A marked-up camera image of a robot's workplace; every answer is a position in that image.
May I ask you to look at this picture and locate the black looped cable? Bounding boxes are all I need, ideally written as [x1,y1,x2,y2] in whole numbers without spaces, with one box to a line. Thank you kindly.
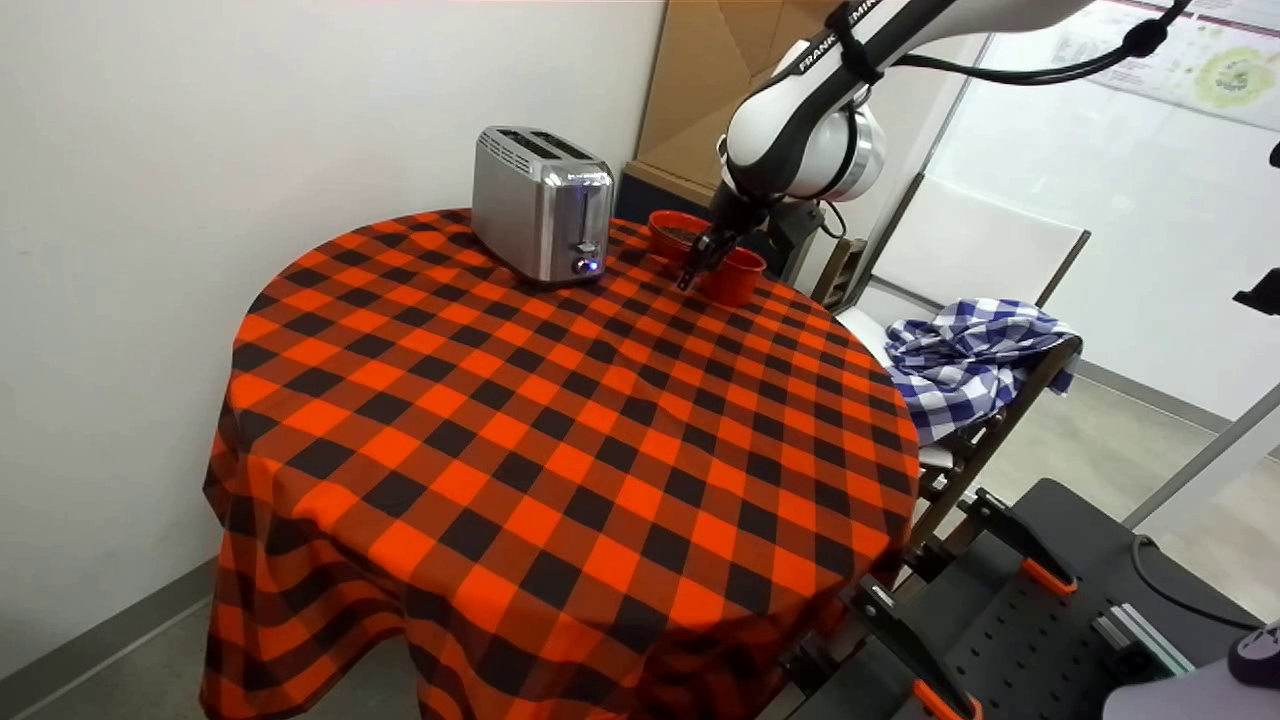
[891,0,1193,89]

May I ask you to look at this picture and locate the black power cable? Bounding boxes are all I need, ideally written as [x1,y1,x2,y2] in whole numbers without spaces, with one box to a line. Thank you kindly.
[1126,532,1263,628]

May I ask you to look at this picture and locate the red cup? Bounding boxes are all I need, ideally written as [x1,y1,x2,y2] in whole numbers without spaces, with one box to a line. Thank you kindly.
[698,250,762,310]

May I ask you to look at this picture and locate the silver two-slot toaster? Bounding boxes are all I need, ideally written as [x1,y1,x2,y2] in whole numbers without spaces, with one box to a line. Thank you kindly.
[473,127,614,286]

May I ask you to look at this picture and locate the black orange clamp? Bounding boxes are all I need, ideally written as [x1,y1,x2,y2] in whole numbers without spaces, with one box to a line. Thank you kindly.
[960,489,1079,599]
[854,582,986,720]

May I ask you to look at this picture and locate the black metal cart frame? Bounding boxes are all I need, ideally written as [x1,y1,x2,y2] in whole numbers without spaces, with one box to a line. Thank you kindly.
[908,337,1083,557]

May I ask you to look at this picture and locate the brown cardboard panel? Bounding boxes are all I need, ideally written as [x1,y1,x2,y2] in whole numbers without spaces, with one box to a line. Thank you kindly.
[625,0,845,209]

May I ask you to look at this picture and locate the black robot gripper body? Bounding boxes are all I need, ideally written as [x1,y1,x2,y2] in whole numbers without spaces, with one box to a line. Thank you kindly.
[698,185,771,258]

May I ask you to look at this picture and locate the white foam board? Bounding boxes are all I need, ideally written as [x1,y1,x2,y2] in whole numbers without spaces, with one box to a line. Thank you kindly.
[872,179,1092,304]

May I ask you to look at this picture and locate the purple round device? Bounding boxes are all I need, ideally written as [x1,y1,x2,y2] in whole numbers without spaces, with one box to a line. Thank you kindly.
[1226,623,1280,689]

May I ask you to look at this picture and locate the orange black plaid tablecloth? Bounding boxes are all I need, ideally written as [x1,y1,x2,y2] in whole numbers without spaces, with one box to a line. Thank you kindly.
[200,211,920,720]

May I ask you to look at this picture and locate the black perforated work platform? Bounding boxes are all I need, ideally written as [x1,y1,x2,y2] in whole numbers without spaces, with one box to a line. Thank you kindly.
[789,480,1257,720]

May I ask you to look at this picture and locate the black orange front clamp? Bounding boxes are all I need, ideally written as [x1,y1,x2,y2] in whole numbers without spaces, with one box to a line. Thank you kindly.
[854,582,986,720]

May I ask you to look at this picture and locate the white poster with chart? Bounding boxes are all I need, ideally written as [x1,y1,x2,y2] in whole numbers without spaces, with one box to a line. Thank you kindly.
[1101,0,1280,132]

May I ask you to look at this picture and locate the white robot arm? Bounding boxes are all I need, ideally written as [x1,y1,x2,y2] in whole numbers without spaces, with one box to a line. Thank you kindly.
[681,0,1089,287]

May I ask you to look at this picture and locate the blue white checkered cloth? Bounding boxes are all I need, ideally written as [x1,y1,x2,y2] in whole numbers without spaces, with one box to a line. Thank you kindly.
[882,297,1073,445]

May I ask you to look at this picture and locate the red bowl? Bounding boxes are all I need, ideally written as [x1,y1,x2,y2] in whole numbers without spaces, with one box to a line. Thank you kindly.
[646,209,709,262]

